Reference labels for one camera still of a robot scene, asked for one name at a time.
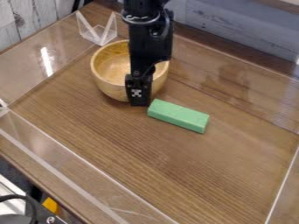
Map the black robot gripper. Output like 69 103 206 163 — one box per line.
122 10 174 107

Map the green rectangular block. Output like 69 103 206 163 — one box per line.
147 99 211 134

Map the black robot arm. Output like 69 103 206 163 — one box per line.
122 0 174 107

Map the brown wooden bowl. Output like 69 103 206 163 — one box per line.
90 39 170 106

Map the yellow and black device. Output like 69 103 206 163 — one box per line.
42 197 74 224

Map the clear acrylic corner bracket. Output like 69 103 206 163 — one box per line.
75 11 118 46

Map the clear acrylic tray wall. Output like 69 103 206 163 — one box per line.
0 100 179 224

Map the black cable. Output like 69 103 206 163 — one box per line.
0 194 41 224

